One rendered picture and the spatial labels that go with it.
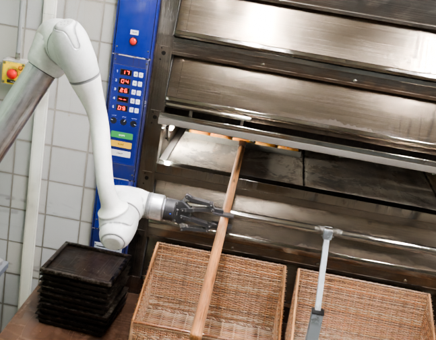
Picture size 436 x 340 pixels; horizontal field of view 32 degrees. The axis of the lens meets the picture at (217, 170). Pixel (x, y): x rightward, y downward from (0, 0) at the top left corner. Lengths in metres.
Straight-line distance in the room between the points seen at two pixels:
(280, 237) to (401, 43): 0.91
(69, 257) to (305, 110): 1.10
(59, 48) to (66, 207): 1.08
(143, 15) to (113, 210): 0.88
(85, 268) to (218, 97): 0.84
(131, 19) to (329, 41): 0.76
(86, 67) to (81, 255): 1.00
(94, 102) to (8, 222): 1.11
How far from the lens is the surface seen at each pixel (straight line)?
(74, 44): 2.33
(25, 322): 3.07
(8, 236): 3.40
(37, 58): 2.49
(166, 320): 3.15
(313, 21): 2.96
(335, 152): 2.89
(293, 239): 3.14
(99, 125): 2.42
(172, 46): 3.00
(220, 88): 3.00
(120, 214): 2.41
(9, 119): 2.51
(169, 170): 3.11
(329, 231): 2.74
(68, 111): 3.14
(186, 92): 3.00
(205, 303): 1.99
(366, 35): 2.97
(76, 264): 3.03
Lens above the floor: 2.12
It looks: 17 degrees down
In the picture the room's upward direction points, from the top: 9 degrees clockwise
